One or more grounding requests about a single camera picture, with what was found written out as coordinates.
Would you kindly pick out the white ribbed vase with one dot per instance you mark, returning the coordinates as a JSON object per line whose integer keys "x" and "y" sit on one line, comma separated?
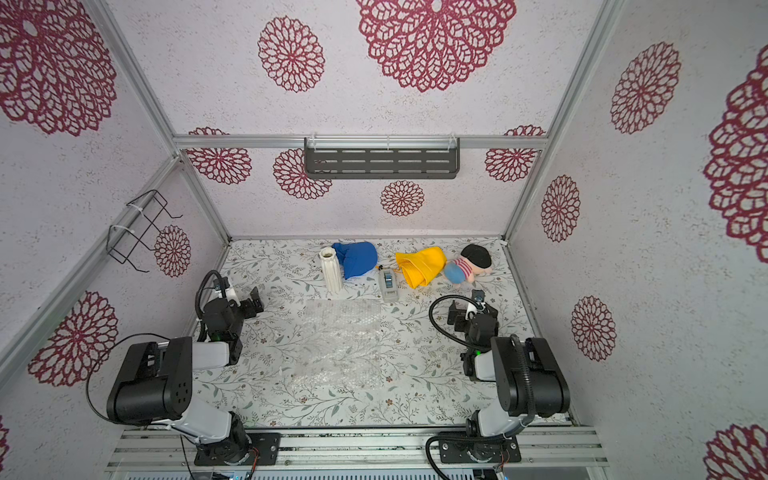
{"x": 331, "y": 270}

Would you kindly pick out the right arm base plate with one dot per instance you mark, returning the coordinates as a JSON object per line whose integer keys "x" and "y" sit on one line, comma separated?
{"x": 455, "y": 448}

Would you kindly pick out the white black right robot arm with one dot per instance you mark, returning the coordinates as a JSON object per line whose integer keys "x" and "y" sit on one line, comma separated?
{"x": 529, "y": 382}

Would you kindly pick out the black wire wall rack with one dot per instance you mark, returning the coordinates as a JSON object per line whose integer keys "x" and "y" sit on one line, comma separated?
{"x": 124, "y": 239}

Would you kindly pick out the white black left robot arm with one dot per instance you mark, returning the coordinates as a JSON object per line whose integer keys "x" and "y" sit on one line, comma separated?
{"x": 154, "y": 386}

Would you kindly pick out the blue cloth hat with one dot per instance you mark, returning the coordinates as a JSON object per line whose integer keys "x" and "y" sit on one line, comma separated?
{"x": 356, "y": 259}

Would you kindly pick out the yellow cloth raincoat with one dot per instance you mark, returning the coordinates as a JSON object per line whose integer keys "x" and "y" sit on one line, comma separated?
{"x": 421, "y": 268}

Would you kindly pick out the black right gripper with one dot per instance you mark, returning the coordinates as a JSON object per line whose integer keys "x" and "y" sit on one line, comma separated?
{"x": 459, "y": 317}

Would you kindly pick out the grey tape dispenser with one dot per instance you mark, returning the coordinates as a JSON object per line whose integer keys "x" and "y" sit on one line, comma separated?
{"x": 388, "y": 284}

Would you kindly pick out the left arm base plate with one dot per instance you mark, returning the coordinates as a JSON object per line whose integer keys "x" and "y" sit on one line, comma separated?
{"x": 258, "y": 448}

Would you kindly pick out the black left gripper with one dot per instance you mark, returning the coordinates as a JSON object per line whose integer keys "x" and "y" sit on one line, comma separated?
{"x": 248, "y": 306}

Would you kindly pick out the grey metal wall shelf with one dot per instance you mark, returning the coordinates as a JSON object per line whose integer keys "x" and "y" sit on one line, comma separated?
{"x": 382, "y": 160}

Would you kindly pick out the clear bubble wrap sheet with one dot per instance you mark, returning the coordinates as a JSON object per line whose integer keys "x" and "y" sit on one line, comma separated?
{"x": 340, "y": 345}

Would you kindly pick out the aluminium front rail frame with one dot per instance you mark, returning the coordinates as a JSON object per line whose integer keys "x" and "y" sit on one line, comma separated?
{"x": 541, "y": 446}

